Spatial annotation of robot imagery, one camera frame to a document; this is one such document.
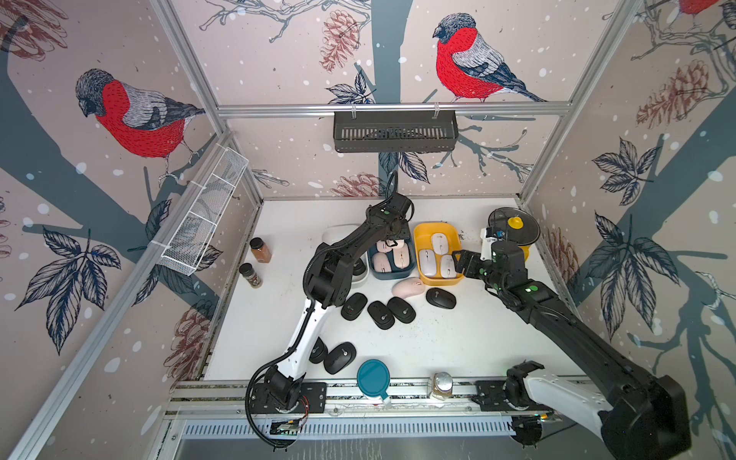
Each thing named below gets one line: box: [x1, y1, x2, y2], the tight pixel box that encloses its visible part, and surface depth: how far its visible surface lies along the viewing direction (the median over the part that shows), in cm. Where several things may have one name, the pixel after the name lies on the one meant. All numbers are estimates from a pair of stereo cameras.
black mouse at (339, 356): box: [323, 341, 357, 375], surface depth 81 cm
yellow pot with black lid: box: [487, 207, 541, 261], surface depth 99 cm
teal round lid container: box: [356, 357, 391, 400], surface depth 71 cm
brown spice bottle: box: [249, 236, 273, 264], surface depth 98 cm
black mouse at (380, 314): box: [367, 300, 395, 330], surface depth 88 cm
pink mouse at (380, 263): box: [371, 252, 392, 274], surface depth 100 cm
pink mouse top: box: [391, 276, 426, 299], surface depth 94 cm
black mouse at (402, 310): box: [387, 296, 417, 324], surface depth 89 cm
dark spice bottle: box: [238, 262, 262, 289], surface depth 92 cm
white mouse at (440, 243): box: [431, 231, 449, 255], surface depth 106 cm
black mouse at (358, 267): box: [352, 257, 367, 276], surface depth 99 cm
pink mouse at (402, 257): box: [392, 247, 411, 269], surface depth 102 cm
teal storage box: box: [368, 240, 417, 281], surface depth 98 cm
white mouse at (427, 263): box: [418, 249, 437, 277], surface depth 100 cm
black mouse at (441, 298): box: [425, 287, 458, 310], surface depth 92 cm
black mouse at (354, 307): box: [340, 292, 368, 322], surface depth 90 cm
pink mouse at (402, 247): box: [392, 239, 410, 254], surface depth 103 cm
